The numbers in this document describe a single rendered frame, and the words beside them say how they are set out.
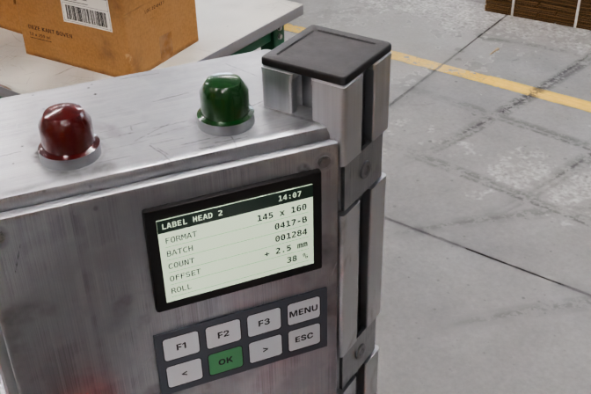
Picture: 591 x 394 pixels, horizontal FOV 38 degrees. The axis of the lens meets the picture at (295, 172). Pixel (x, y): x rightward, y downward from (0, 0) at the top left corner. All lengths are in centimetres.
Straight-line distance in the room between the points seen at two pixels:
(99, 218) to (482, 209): 262
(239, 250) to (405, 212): 252
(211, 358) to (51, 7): 175
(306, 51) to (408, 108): 314
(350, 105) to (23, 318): 17
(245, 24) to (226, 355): 191
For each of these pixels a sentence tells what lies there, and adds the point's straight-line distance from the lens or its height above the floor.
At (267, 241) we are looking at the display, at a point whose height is 143.
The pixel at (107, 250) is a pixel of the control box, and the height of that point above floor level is 144.
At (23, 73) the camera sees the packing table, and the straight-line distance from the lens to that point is 216.
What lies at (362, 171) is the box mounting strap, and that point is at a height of 144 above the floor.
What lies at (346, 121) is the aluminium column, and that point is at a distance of 38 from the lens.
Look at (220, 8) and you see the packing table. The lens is 242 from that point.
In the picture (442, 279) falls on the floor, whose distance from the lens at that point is 264.
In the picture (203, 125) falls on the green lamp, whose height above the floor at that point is 148.
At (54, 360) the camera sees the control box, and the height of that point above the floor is 139.
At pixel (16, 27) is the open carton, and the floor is 79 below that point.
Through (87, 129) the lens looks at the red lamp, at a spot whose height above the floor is 149.
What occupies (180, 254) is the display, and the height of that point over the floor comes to 143.
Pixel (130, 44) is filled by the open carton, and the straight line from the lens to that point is 201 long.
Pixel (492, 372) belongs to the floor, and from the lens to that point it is 237.
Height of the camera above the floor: 166
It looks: 32 degrees down
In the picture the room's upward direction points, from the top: 1 degrees counter-clockwise
